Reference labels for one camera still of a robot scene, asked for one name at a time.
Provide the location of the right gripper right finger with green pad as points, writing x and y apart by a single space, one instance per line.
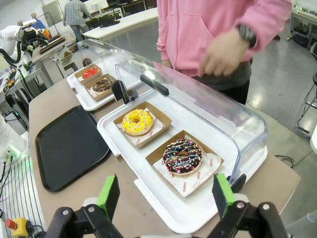
224 193

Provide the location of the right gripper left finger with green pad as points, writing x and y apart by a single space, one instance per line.
109 193

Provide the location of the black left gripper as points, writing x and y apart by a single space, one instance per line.
31 37

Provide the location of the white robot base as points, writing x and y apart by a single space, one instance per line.
10 138

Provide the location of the person's left forearm pink sleeve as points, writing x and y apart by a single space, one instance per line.
267 19

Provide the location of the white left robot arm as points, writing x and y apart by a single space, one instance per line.
8 37

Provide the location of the cardboard tray under rainbow donut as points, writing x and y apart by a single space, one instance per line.
210 155

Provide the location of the printed paper under rainbow donut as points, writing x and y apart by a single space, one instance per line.
183 183

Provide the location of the chocolate donut with rainbow sprinkles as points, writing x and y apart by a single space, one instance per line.
190 153

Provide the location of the black plastic serving tray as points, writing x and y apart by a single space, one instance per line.
69 146

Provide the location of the printed paper under yellow donut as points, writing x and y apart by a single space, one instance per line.
141 140

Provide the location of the cardboard tray under red donut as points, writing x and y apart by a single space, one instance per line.
79 78

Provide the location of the red glazed donut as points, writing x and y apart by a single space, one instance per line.
90 73

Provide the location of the yellow glazed sprinkle donut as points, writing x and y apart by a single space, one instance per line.
146 121

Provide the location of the chocolate donut with pale sprinkles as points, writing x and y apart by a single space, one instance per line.
97 86

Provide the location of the cardboard tray under yellow donut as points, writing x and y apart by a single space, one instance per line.
163 121

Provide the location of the cardboard tray under pale-sprinkle donut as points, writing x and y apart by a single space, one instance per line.
99 98

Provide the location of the person's left hand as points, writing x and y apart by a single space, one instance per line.
223 57

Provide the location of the black cover hinge knob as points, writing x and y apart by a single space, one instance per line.
237 182
117 90

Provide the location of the bystander in plaid shirt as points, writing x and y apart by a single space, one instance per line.
74 15

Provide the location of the large white display case base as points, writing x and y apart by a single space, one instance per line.
109 134

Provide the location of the small white display case base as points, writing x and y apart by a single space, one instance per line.
74 85

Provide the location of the small clear display case cover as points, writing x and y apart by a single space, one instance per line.
99 49

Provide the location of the large clear display case cover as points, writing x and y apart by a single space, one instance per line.
210 109

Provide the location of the yellow emergency stop box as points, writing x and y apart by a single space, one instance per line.
19 226

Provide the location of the white curved background table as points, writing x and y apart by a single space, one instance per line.
128 22

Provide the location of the person's dark trousers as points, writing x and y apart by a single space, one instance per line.
232 86

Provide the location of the black metal chair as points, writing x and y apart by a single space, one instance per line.
309 99

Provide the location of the person's torso in pink hoodie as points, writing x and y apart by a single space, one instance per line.
188 32

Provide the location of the black wristwatch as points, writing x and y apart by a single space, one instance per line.
246 34

